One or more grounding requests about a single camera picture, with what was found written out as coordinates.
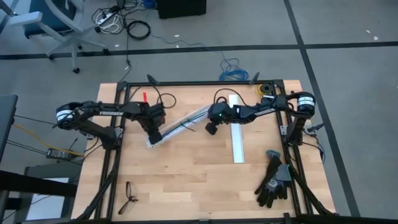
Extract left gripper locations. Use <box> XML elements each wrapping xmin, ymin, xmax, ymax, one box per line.
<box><xmin>141</xmin><ymin>104</ymin><xmax>167</xmax><ymax>145</ymax></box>

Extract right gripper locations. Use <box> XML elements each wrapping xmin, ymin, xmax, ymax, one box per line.
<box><xmin>205</xmin><ymin>115</ymin><xmax>230</xmax><ymax>136</ymax></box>

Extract white slotted cable duct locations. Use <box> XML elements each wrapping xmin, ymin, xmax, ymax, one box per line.
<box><xmin>146</xmin><ymin>104</ymin><xmax>213</xmax><ymax>149</ymax></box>

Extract white duct cover strip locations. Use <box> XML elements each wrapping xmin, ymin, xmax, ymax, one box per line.
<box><xmin>228</xmin><ymin>94</ymin><xmax>246</xmax><ymax>164</ymax></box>

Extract black eyeglasses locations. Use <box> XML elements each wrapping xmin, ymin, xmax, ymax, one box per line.
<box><xmin>117</xmin><ymin>181</ymin><xmax>140</xmax><ymax>216</ymax></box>

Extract black grey work glove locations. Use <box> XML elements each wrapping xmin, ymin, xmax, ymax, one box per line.
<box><xmin>270</xmin><ymin>164</ymin><xmax>294</xmax><ymax>202</ymax></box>
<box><xmin>254</xmin><ymin>149</ymin><xmax>284</xmax><ymax>208</ymax></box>

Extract black power adapter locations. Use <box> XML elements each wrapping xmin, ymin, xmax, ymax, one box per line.
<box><xmin>45</xmin><ymin>147</ymin><xmax>75</xmax><ymax>161</ymax></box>

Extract white power strip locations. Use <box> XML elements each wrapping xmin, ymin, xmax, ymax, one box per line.
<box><xmin>95</xmin><ymin>12</ymin><xmax>121</xmax><ymax>34</ymax></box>
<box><xmin>95</xmin><ymin>5</ymin><xmax>121</xmax><ymax>26</ymax></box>

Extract black box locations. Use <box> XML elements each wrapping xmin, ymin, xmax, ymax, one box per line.
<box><xmin>155</xmin><ymin>0</ymin><xmax>207</xmax><ymax>20</ymax></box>

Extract black metal stand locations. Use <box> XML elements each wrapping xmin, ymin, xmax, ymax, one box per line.
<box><xmin>0</xmin><ymin>161</ymin><xmax>78</xmax><ymax>224</ymax></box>

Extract dark grey panel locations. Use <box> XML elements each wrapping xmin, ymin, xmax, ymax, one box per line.
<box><xmin>0</xmin><ymin>94</ymin><xmax>19</xmax><ymax>162</ymax></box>

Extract white office chair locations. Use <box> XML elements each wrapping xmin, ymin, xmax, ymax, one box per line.
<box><xmin>0</xmin><ymin>0</ymin><xmax>110</xmax><ymax>75</ymax></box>

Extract black looped cable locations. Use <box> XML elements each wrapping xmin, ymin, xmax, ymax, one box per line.
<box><xmin>129</xmin><ymin>84</ymin><xmax>163</xmax><ymax>105</ymax></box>
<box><xmin>157</xmin><ymin>92</ymin><xmax>177</xmax><ymax>110</ymax></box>
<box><xmin>213</xmin><ymin>88</ymin><xmax>249</xmax><ymax>108</ymax></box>

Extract black aluminium frame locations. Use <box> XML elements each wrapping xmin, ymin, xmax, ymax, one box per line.
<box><xmin>93</xmin><ymin>72</ymin><xmax>315</xmax><ymax>224</ymax></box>

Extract blue cable coil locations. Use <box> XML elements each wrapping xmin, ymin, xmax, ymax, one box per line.
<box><xmin>151</xmin><ymin>32</ymin><xmax>249</xmax><ymax>82</ymax></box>

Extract black cable sleeve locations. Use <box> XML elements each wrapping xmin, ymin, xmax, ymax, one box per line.
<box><xmin>74</xmin><ymin>149</ymin><xmax>121</xmax><ymax>222</ymax></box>
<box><xmin>287</xmin><ymin>164</ymin><xmax>335</xmax><ymax>216</ymax></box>

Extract thin black floor cable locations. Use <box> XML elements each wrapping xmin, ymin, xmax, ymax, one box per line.
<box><xmin>118</xmin><ymin>30</ymin><xmax>133</xmax><ymax>83</ymax></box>

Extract black cable coil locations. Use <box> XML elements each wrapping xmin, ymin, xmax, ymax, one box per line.
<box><xmin>126</xmin><ymin>19</ymin><xmax>152</xmax><ymax>41</ymax></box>

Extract yellow floor cable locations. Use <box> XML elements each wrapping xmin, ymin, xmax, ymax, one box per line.
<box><xmin>12</xmin><ymin>123</ymin><xmax>85</xmax><ymax>157</ymax></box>

